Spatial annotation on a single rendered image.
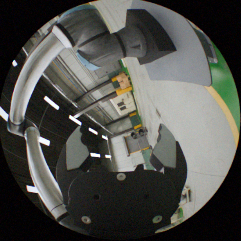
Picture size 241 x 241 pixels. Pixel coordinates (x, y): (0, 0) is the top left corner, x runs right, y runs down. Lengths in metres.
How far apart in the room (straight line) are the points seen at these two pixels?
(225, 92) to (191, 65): 0.64
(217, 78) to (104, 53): 0.89
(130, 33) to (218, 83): 0.81
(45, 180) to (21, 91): 0.32
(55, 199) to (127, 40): 0.52
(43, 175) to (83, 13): 0.49
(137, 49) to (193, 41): 0.22
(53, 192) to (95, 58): 0.44
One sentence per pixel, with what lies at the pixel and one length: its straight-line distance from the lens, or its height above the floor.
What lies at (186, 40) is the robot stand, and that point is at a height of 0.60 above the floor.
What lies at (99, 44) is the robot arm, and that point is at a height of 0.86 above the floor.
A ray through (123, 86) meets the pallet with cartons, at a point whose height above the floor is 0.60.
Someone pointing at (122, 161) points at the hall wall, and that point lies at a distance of 11.38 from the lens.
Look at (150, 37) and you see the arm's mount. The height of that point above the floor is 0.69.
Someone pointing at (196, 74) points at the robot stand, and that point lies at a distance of 0.31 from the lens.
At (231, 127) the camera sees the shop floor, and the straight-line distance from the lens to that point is 0.99.
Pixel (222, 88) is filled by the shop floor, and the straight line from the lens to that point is 0.90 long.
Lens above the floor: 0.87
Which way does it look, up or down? 9 degrees up
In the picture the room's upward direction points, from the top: 113 degrees counter-clockwise
